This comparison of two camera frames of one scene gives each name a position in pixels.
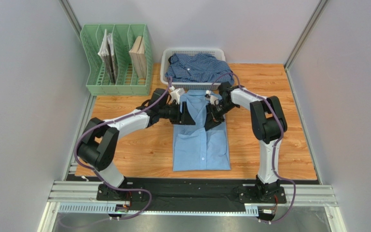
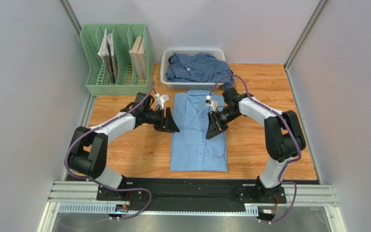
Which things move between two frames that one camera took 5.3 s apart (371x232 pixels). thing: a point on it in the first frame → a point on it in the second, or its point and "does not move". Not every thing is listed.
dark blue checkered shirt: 198,67 does not move
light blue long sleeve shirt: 195,148 does not move
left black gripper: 183,118 → 168,124
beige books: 137,53 does not move
